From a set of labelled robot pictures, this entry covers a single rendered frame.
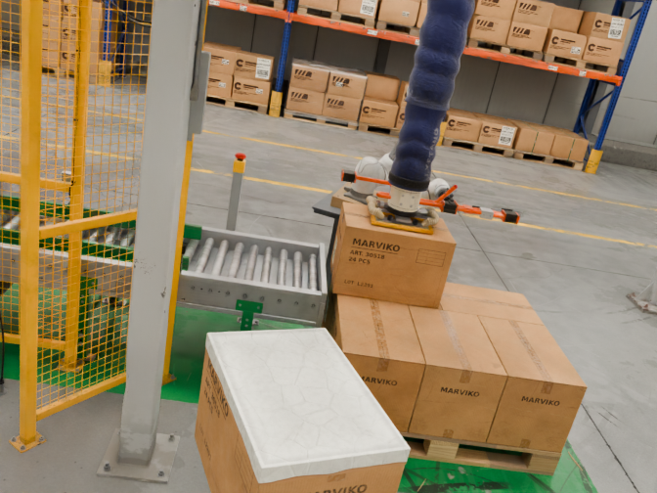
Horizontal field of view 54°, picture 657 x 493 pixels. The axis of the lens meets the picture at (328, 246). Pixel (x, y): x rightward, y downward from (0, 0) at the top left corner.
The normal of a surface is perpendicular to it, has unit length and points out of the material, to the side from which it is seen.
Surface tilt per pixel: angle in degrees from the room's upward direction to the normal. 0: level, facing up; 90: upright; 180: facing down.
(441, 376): 90
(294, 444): 0
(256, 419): 0
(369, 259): 90
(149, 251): 90
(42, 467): 0
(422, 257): 90
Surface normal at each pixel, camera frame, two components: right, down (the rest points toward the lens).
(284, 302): 0.03, 0.38
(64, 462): 0.18, -0.91
